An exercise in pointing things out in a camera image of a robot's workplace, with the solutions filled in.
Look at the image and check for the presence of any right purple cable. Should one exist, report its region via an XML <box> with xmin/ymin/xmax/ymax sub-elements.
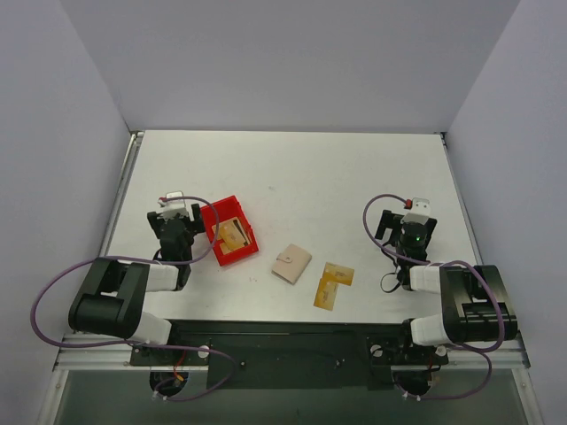
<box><xmin>362</xmin><ymin>193</ymin><xmax>509</xmax><ymax>402</ymax></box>

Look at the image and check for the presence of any beige leather card holder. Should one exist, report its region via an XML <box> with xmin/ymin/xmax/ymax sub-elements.
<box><xmin>271</xmin><ymin>243</ymin><xmax>312</xmax><ymax>284</ymax></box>

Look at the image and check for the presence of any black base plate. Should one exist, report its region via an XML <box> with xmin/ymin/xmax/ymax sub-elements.
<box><xmin>130</xmin><ymin>320</ymin><xmax>448</xmax><ymax>390</ymax></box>

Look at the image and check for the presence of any red plastic bin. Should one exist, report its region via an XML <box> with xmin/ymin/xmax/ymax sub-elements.
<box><xmin>213</xmin><ymin>196</ymin><xmax>259</xmax><ymax>267</ymax></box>

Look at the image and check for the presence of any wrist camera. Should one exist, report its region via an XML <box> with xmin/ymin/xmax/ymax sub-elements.
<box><xmin>158</xmin><ymin>191</ymin><xmax>189</xmax><ymax>220</ymax></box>
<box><xmin>400</xmin><ymin>197</ymin><xmax>431</xmax><ymax>225</ymax></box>

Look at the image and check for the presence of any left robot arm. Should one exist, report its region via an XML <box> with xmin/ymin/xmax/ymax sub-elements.
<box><xmin>68</xmin><ymin>200</ymin><xmax>205</xmax><ymax>365</ymax></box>

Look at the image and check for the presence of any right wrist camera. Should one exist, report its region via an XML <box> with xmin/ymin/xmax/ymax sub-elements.
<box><xmin>400</xmin><ymin>197</ymin><xmax>431</xmax><ymax>225</ymax></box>

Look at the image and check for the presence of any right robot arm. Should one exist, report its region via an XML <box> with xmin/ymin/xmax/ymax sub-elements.
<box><xmin>375</xmin><ymin>210</ymin><xmax>518</xmax><ymax>362</ymax></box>

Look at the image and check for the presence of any aluminium frame rail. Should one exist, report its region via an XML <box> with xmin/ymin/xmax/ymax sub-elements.
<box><xmin>53</xmin><ymin>344</ymin><xmax>131</xmax><ymax>371</ymax></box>

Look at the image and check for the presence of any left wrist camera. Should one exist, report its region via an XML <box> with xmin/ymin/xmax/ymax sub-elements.
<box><xmin>158</xmin><ymin>191</ymin><xmax>189</xmax><ymax>220</ymax></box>

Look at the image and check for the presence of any gold card in bin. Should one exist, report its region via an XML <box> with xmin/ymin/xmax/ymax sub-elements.
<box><xmin>214</xmin><ymin>217</ymin><xmax>256</xmax><ymax>257</ymax></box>

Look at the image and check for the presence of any gold vip card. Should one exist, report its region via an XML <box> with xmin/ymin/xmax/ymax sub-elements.
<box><xmin>322</xmin><ymin>262</ymin><xmax>354</xmax><ymax>286</ymax></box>
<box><xmin>314</xmin><ymin>277</ymin><xmax>339</xmax><ymax>311</ymax></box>

